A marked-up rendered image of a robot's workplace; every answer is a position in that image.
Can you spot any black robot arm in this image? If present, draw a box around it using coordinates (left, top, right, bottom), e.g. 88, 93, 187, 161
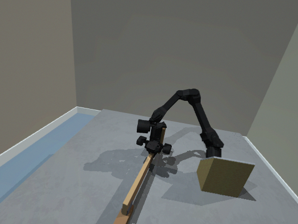
137, 89, 224, 158

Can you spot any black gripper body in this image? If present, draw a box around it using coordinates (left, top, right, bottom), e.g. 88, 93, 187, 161
136, 134, 172, 155

